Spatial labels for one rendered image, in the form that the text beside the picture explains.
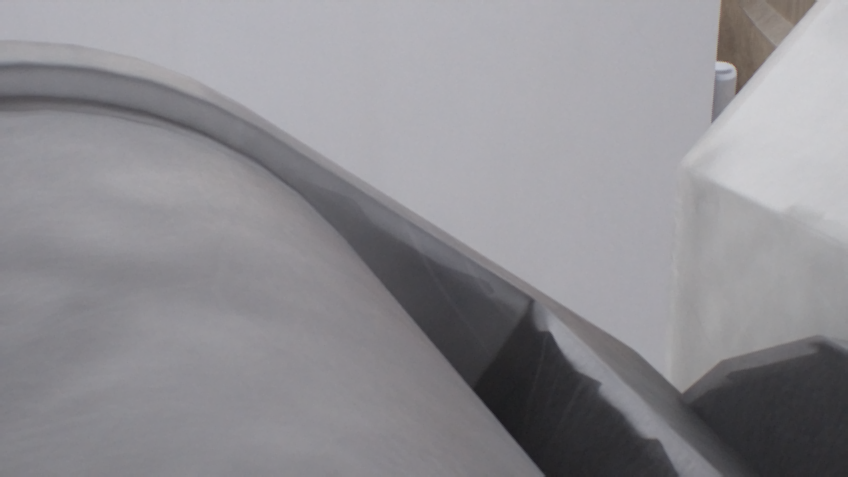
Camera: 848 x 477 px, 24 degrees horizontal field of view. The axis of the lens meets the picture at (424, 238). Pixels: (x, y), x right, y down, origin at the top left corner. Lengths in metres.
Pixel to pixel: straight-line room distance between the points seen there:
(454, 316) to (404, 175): 0.33
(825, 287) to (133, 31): 0.31
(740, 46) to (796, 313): 2.95
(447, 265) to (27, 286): 0.08
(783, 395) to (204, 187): 0.07
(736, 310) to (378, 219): 0.05
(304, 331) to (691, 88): 0.43
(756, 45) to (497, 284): 2.89
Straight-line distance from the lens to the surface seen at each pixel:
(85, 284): 0.15
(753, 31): 3.12
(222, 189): 0.19
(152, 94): 0.21
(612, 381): 0.21
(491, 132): 0.56
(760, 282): 0.24
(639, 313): 0.61
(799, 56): 0.26
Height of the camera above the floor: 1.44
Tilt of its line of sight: 30 degrees down
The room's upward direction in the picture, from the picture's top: straight up
